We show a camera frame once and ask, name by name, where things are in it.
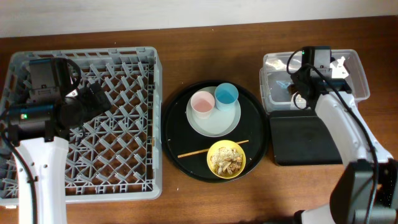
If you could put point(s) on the wooden chopstick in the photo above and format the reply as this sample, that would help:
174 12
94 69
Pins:
205 150

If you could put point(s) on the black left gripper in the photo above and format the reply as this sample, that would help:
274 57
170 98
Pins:
94 99

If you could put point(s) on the clear plastic bin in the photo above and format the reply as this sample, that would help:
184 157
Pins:
274 80

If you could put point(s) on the black rectangular tray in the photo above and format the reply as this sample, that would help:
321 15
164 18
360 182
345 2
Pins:
300 138

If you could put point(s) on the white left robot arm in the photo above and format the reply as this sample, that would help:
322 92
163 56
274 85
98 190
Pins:
37 133

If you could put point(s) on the blue cup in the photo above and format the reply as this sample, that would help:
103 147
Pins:
226 94

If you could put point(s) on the grey dishwasher rack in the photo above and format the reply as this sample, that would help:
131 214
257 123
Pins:
116 156

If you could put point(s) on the pale grey plate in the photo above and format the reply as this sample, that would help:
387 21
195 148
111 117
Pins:
219 123

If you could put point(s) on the round black tray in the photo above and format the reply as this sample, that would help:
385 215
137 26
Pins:
178 137

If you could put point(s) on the food scraps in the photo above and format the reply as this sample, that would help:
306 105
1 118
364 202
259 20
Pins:
226 161

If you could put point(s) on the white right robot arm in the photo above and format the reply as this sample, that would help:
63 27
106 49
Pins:
367 190

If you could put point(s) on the gold brown snack wrapper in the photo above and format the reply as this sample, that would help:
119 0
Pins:
292 89

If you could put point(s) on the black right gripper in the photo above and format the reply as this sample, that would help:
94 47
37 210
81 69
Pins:
337 86

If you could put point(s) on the pink cup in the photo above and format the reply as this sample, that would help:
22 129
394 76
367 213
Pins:
202 103

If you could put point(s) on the white tissue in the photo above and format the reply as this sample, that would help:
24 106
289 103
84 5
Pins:
298 103

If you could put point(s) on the yellow bowl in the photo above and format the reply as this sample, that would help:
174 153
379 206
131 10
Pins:
228 144

